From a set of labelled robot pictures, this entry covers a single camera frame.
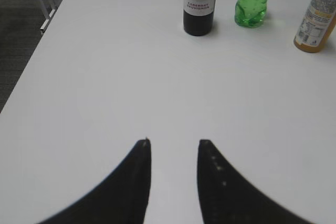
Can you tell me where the red wine bottle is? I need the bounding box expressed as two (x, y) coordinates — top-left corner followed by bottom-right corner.
(183, 0), (216, 36)

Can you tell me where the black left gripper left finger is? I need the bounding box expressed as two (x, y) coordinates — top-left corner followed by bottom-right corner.
(43, 138), (152, 223)

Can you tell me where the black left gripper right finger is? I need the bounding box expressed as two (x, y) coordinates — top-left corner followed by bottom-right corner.
(197, 140), (307, 223)

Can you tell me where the orange juice bottle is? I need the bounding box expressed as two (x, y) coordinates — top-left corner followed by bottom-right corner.
(293, 0), (335, 53)

